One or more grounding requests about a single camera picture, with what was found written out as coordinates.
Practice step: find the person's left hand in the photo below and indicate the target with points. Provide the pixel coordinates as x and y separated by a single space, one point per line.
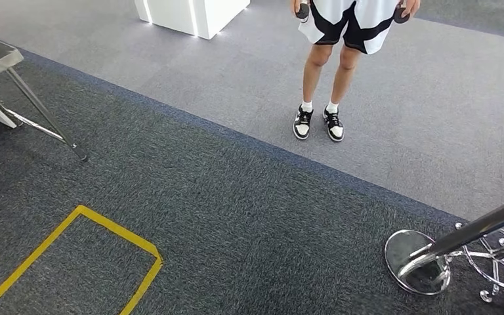
410 5

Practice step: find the person's right hand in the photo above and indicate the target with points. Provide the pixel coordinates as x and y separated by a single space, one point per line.
300 3

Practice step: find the black handheld controller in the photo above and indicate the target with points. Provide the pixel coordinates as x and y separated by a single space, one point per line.
400 16
303 13

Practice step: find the person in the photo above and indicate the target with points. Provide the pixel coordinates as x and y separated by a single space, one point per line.
347 17

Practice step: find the white lit display stand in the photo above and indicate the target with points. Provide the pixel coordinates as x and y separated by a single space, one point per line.
217 13

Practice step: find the chrome stanchion with round base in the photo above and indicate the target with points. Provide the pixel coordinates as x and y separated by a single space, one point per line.
473 228

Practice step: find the yellow floor tape square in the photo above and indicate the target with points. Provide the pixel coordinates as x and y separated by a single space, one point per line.
80 211

